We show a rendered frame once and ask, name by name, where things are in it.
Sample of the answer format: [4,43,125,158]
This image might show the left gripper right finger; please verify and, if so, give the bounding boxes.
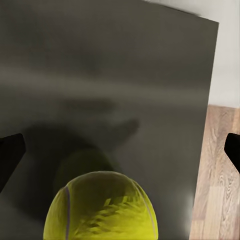
[224,133,240,173]

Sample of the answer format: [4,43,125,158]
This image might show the tennis ball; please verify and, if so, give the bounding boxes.
[43,170,159,240]

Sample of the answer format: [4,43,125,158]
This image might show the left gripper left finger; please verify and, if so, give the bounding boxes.
[0,133,26,194]

